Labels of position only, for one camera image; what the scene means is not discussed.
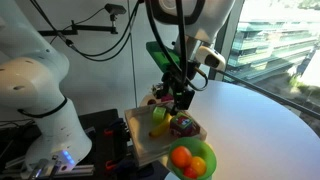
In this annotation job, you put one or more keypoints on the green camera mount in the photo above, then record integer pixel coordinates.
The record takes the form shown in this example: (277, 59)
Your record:
(159, 55)

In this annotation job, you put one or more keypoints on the orange toy fruit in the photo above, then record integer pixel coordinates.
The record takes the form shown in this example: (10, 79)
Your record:
(181, 156)

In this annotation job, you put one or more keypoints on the yellow toy banana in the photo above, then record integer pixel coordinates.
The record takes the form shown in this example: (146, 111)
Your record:
(161, 128)

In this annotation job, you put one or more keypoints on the lime green block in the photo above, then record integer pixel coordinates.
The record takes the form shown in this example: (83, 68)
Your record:
(159, 114)

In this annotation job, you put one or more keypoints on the black robot stand top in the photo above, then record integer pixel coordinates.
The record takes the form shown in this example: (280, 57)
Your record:
(96, 133)

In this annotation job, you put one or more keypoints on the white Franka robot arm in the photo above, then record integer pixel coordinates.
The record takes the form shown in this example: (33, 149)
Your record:
(40, 83)

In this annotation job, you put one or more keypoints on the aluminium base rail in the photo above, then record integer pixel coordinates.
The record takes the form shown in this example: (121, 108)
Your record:
(80, 170)

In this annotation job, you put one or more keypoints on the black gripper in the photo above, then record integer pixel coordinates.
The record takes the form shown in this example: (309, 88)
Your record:
(191, 71)

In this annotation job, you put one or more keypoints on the wooden shape sorter toy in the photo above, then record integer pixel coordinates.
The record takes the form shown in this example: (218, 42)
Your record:
(151, 100)

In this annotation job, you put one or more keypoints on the black camera on mount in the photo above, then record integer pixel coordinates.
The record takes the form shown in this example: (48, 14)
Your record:
(115, 9)

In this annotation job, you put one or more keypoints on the office building outside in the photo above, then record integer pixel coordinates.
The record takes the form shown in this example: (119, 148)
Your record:
(273, 46)

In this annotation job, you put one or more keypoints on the green plastic bowl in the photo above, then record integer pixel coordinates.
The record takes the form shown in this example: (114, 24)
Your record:
(206, 153)

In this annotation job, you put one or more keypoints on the red toy strawberry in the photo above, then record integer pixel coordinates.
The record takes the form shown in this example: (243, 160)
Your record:
(190, 172)

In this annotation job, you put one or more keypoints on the black camera mounting bar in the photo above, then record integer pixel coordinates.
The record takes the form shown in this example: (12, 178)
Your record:
(83, 29)

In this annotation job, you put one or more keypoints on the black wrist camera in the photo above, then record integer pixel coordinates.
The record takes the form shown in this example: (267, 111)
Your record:
(166, 85)

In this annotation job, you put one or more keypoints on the dark window frame post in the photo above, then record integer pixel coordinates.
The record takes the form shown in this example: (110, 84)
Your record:
(225, 40)

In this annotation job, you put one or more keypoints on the black clamp with orange trigger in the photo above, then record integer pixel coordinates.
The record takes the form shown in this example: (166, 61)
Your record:
(115, 164)
(115, 131)

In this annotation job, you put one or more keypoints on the soft picture cube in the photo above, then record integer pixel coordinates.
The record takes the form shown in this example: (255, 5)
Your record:
(181, 125)

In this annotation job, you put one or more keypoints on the wooden tray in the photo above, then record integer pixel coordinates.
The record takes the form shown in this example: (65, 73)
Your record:
(143, 140)

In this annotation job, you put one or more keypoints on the dark window sill rail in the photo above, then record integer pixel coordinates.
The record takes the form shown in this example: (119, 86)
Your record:
(273, 95)

